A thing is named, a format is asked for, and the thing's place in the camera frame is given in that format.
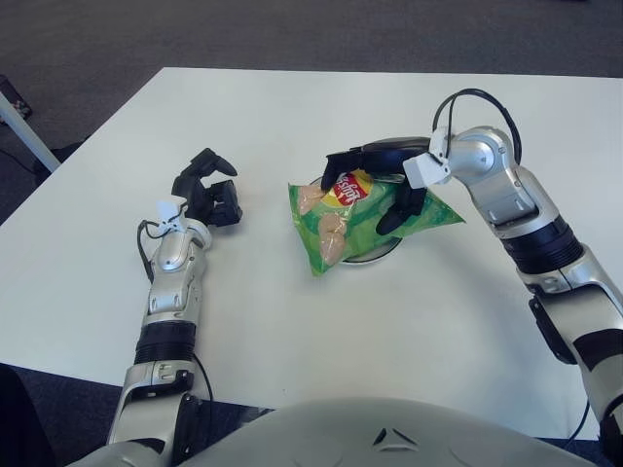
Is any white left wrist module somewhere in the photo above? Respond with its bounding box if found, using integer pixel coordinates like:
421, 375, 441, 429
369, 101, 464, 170
156, 197, 189, 234

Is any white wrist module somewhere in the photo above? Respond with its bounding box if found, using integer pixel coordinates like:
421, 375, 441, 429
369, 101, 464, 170
402, 126, 452, 189
156, 197, 189, 234

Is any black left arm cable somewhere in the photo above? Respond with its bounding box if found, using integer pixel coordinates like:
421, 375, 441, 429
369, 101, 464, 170
135, 219, 215, 405

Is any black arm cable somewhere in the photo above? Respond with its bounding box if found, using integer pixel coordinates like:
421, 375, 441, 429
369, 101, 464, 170
431, 88, 593, 444
135, 219, 215, 405

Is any white plate black rim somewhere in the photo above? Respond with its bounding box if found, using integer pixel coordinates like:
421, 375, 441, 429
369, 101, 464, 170
306, 172, 404, 267

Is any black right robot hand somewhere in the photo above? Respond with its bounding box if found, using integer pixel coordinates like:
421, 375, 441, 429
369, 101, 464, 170
319, 136, 434, 235

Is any grey robot torso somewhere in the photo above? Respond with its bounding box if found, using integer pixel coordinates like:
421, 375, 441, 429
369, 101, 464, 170
67, 396, 605, 467

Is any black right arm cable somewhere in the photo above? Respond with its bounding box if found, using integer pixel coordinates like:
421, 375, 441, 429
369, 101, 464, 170
431, 88, 593, 444

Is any white table leg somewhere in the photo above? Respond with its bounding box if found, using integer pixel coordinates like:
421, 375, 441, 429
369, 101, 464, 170
0, 90, 62, 174

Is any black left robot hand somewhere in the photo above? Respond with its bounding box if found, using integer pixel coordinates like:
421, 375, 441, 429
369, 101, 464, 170
170, 147, 243, 230

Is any green chips bag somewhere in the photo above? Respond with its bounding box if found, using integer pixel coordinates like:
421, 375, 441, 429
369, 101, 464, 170
286, 167, 467, 277

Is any dark patterned object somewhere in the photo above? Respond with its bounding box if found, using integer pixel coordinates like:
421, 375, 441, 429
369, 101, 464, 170
0, 74, 33, 119

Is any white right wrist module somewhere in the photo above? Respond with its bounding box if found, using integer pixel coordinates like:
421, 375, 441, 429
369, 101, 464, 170
402, 126, 452, 189

